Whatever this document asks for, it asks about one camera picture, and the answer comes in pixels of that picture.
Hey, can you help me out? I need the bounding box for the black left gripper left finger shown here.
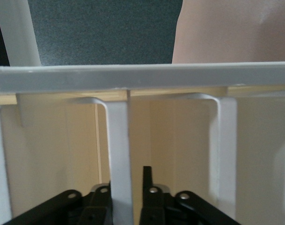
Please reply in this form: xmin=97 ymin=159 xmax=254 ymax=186
xmin=1 ymin=180 xmax=114 ymax=225

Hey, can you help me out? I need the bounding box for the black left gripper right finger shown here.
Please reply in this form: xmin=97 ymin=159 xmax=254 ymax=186
xmin=139 ymin=165 xmax=241 ymax=225

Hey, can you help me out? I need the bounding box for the white plastic tray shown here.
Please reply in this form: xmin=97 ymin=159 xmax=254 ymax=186
xmin=0 ymin=61 xmax=285 ymax=225
xmin=68 ymin=90 xmax=134 ymax=225

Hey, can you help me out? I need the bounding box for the white drawer with grey handle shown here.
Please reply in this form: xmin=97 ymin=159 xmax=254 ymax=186
xmin=188 ymin=92 xmax=238 ymax=218

